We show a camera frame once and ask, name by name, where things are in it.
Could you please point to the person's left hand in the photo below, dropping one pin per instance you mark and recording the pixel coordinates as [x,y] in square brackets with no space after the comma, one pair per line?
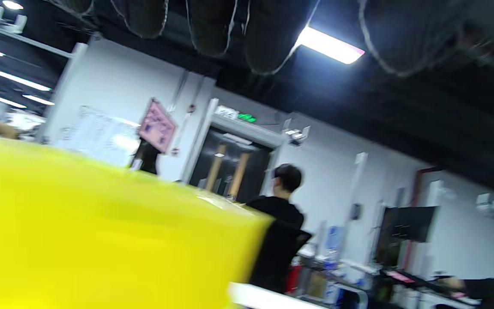
[410,30]

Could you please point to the rectangular ceiling light panel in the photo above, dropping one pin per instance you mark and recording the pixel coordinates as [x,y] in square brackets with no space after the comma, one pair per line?
[330,45]

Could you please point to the green exit sign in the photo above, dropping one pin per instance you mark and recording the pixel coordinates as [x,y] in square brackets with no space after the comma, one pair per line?
[247,117]

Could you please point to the black monitor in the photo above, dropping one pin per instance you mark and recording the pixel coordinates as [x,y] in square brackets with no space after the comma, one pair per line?
[410,223]

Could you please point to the dark double door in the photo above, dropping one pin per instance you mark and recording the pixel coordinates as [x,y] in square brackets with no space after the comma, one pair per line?
[230,165]

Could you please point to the black office chair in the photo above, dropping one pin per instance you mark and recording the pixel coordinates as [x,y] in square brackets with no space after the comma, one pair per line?
[279,257]

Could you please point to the pink sign board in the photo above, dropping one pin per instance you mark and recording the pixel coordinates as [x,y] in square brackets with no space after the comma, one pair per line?
[157,126]

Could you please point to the white notice board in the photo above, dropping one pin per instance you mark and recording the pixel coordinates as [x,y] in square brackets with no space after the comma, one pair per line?
[101,135]

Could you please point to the yellow plastic bin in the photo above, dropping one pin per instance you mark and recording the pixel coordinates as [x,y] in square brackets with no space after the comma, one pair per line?
[101,231]

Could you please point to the long ceiling light strip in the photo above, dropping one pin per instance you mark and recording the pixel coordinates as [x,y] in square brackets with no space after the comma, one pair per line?
[15,79]

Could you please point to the round ceiling spotlight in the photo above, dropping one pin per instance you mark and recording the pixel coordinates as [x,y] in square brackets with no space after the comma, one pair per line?
[12,4]

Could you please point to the white emergency wall light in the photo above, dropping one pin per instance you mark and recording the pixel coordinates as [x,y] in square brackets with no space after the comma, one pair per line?
[490,203]
[297,134]

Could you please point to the red wall pipe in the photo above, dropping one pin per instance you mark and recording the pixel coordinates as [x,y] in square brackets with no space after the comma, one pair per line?
[414,201]

